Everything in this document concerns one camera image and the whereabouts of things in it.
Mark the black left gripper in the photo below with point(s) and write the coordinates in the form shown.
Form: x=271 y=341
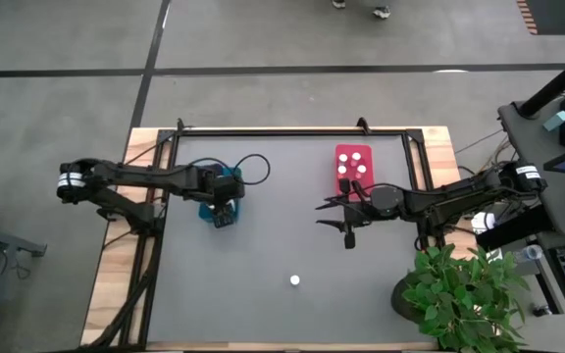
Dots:
x=223 y=185

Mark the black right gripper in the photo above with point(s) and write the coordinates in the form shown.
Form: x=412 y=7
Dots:
x=383 y=202

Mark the medicine bottle white cap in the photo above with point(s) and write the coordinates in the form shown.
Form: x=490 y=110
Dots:
x=356 y=156
x=361 y=168
x=343 y=158
x=342 y=169

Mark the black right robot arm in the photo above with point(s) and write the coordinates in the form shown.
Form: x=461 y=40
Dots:
x=459 y=193

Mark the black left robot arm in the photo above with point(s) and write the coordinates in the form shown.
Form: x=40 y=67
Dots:
x=130 y=174

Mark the blue plastic bin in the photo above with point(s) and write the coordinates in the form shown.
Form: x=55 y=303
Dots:
x=205 y=215

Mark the red plastic bin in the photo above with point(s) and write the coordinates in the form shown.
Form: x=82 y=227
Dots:
x=369 y=158

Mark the black plant pot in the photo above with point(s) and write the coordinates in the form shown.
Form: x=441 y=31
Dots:
x=400 y=304

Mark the green leafy plant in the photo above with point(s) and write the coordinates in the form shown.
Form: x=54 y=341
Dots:
x=459 y=294

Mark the clear plastic water bottle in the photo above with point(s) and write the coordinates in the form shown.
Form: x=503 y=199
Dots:
x=528 y=253

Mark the person's shoe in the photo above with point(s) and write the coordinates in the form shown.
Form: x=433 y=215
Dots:
x=339 y=3
x=381 y=12

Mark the dark grey equipment cart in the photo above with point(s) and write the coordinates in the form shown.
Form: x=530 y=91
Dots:
x=532 y=147

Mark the small teal box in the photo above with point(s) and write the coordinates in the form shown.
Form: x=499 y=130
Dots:
x=556 y=120

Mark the black round pole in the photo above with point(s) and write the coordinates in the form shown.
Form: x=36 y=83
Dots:
x=557 y=82

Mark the dark mat red striped edge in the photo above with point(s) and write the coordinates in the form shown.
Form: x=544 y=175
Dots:
x=557 y=15

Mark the black aluminium table frame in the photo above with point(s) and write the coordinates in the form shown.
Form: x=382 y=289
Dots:
x=287 y=132

